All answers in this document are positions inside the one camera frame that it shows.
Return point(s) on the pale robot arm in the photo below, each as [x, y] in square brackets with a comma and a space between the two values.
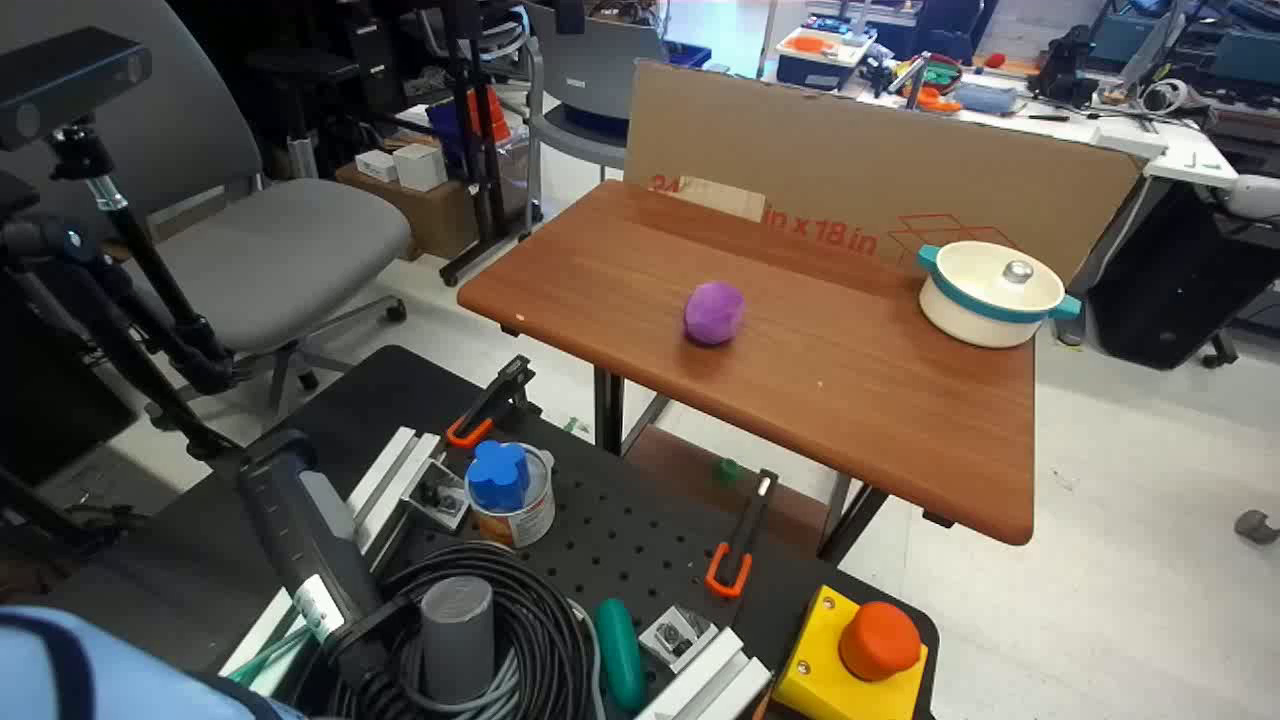
[80, 674]

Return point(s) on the white pot teal rim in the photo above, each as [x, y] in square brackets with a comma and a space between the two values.
[995, 316]

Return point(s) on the purple ball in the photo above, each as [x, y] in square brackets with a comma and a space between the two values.
[712, 315]

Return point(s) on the small green ball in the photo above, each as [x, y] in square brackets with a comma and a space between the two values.
[731, 469]

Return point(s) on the black clamp orange grip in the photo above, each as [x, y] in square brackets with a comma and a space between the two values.
[496, 398]
[746, 533]

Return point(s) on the black perforated base board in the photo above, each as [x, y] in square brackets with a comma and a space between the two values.
[625, 533]

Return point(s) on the orange peaches can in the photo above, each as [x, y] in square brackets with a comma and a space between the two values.
[540, 504]

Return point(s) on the blue plastic cap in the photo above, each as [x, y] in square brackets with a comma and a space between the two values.
[496, 475]

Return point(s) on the brown cardboard box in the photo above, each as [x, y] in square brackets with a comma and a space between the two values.
[434, 214]

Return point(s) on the black pole stand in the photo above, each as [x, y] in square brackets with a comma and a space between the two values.
[480, 160]

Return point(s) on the grey swivel chair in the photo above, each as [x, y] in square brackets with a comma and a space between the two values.
[586, 65]

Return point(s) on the brown cardboard panel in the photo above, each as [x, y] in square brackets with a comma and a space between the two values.
[864, 160]

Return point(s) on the grey cylinder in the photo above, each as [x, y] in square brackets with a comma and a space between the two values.
[458, 640]

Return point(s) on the tray with orange disc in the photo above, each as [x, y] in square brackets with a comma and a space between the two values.
[827, 56]

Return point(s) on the yellow emergency stop box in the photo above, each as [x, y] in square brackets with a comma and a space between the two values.
[822, 676]

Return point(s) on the grey office chair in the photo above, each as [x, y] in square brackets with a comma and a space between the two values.
[265, 254]

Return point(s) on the colourful toy pile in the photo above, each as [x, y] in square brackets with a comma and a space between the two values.
[932, 88]

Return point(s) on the light blue container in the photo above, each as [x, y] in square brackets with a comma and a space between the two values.
[990, 99]

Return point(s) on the black tripod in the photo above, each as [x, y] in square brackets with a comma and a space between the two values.
[143, 262]

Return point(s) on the black bag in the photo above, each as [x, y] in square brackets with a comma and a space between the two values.
[1172, 281]

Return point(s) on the white desk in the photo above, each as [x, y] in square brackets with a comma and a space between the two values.
[1172, 146]

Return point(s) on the grey caster wheel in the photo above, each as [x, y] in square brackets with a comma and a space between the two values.
[1259, 527]

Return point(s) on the long aluminium rail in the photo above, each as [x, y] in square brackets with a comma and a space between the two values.
[395, 466]

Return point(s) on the short aluminium rail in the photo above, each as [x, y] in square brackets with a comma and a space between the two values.
[706, 674]

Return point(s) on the dark grey post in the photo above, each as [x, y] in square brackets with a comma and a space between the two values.
[302, 533]

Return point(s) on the black camera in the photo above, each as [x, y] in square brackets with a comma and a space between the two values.
[62, 80]

